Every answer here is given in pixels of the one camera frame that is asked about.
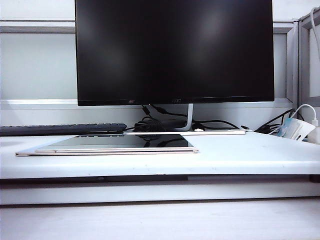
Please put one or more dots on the white monitor stand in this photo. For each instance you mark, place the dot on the white monitor stand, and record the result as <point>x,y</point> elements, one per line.
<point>190,117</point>

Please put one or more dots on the black computer monitor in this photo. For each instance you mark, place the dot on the black computer monitor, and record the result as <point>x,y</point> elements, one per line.
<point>175,50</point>

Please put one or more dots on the dark computer keyboard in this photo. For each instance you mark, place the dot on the dark computer keyboard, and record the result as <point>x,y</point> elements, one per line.
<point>60,128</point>

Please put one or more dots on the white power adapter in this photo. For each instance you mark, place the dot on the white power adapter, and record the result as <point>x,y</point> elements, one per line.
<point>315,132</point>

